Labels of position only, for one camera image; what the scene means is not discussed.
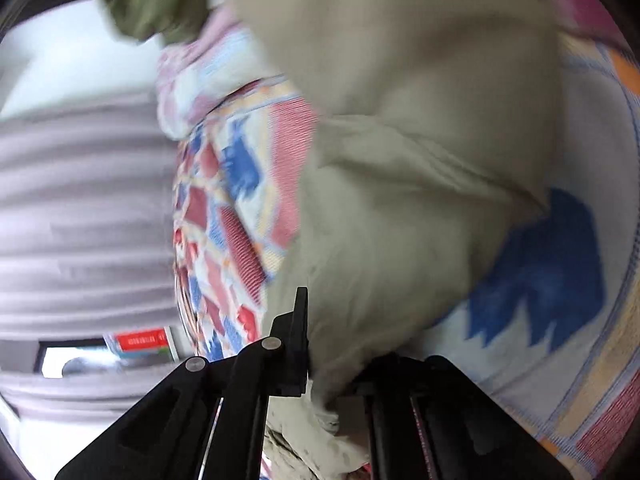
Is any pink plaid quilt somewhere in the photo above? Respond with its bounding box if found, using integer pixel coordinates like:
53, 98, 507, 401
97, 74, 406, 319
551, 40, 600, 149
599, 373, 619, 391
156, 0, 281, 141

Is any grey curtain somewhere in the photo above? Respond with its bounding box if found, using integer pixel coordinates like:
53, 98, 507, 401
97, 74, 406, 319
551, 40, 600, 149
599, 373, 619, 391
0, 92, 182, 413

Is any red box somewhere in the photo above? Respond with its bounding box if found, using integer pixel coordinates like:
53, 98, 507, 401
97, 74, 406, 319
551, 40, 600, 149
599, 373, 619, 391
104, 326, 177, 362

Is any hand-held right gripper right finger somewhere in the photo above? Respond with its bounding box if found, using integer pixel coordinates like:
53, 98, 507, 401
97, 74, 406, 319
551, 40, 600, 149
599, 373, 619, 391
350, 355, 573, 480

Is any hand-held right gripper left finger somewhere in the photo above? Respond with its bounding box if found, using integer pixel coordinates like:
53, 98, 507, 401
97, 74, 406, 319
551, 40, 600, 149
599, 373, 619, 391
54, 287, 311, 480

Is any olive green cloth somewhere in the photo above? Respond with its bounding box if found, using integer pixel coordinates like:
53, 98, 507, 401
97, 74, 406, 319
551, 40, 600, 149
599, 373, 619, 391
90, 0, 211, 47

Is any leaf print checked bedsheet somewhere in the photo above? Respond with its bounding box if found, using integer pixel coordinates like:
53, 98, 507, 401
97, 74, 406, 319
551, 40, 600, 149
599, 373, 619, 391
170, 25, 640, 473

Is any khaki padded jacket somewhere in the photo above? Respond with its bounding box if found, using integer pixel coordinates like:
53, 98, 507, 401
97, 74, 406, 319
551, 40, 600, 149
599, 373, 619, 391
227, 0, 568, 480

